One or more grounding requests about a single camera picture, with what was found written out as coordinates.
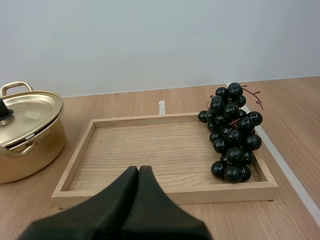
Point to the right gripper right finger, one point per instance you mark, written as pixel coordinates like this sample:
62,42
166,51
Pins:
160,212

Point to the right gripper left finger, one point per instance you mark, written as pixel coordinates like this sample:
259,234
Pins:
100,212

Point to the shallow wooden tray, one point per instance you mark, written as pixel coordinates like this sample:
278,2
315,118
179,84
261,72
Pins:
160,150

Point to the bunch of dark toy grapes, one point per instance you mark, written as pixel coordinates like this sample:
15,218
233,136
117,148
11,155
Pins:
232,135

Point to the gold lid with black knob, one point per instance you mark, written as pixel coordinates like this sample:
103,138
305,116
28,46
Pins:
27,112

